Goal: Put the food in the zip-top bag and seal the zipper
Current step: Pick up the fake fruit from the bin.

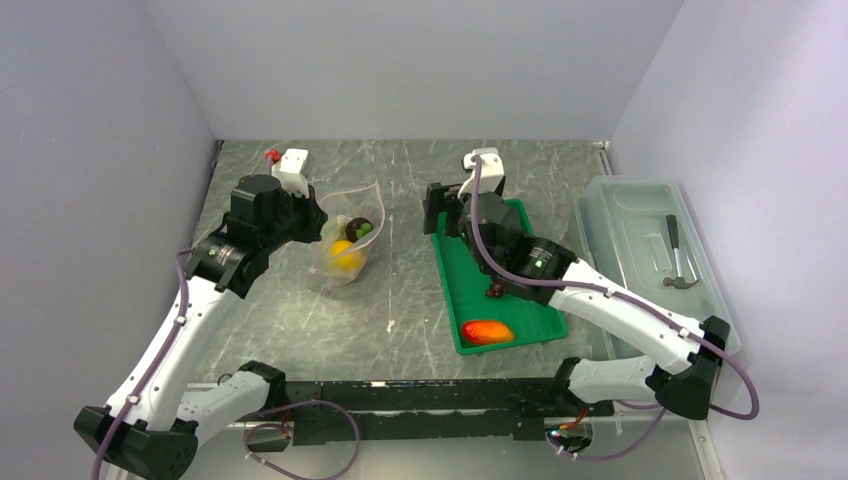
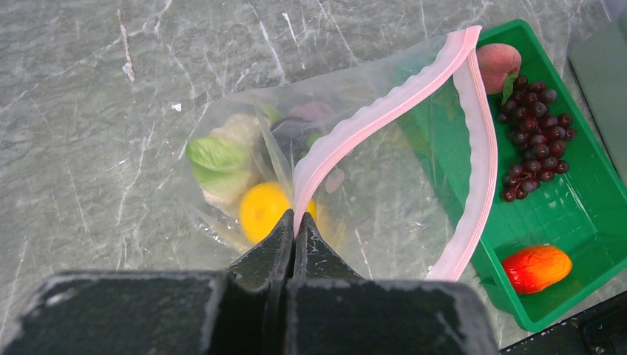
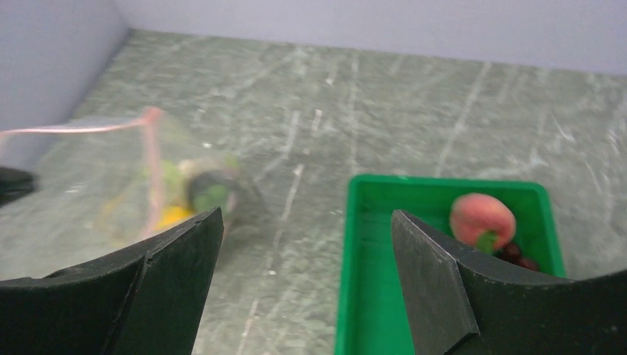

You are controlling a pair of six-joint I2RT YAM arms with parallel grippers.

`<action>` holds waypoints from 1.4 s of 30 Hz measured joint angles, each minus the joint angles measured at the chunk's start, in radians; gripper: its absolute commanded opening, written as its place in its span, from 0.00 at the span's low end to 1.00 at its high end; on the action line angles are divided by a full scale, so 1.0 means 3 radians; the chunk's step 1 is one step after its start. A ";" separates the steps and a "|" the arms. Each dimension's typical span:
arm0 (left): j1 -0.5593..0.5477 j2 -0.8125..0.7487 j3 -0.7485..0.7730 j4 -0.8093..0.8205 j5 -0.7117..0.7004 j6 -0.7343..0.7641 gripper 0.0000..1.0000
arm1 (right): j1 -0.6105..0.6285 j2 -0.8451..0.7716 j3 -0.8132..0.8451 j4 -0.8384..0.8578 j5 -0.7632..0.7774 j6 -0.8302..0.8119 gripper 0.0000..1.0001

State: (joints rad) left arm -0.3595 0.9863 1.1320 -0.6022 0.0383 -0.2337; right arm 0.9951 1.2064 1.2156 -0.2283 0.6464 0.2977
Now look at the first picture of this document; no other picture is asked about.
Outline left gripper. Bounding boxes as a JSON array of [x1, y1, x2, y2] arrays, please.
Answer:
[[260, 180, 328, 253]]

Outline clear zip top bag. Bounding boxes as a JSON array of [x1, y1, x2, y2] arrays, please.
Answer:
[[309, 181, 386, 288]]

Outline dark plum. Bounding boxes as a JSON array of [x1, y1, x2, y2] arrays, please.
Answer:
[[343, 217, 374, 243]]

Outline yellow lemon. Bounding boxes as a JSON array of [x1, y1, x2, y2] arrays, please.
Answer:
[[328, 240, 365, 273]]

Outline red orange mango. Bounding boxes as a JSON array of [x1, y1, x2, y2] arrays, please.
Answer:
[[460, 320, 515, 346]]

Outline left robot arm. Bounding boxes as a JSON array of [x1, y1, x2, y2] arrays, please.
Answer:
[[74, 173, 328, 479]]

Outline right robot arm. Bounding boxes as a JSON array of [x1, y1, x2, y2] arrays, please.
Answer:
[[422, 183, 730, 420]]

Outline dark purple grapes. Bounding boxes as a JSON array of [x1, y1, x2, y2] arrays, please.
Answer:
[[485, 281, 507, 298]]

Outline clear plastic storage box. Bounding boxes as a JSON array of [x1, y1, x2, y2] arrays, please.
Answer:
[[568, 176, 734, 325]]

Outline small hammer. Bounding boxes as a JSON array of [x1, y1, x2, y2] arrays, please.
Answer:
[[663, 214, 699, 290]]

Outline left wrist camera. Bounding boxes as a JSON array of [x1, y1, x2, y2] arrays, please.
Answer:
[[265, 148, 314, 198]]

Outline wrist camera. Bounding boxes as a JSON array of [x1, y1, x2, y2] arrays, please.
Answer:
[[459, 147, 505, 195], [265, 148, 314, 198]]

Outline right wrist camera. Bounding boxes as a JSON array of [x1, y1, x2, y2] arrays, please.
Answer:
[[459, 147, 505, 195]]

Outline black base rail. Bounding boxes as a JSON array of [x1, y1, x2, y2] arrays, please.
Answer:
[[221, 377, 614, 446]]

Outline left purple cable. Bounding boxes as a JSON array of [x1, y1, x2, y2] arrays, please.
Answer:
[[89, 152, 362, 480]]

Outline purple cable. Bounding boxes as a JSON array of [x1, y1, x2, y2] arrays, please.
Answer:
[[466, 155, 761, 463], [89, 152, 362, 480]]

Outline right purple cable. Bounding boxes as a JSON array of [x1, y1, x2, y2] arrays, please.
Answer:
[[466, 155, 761, 463]]

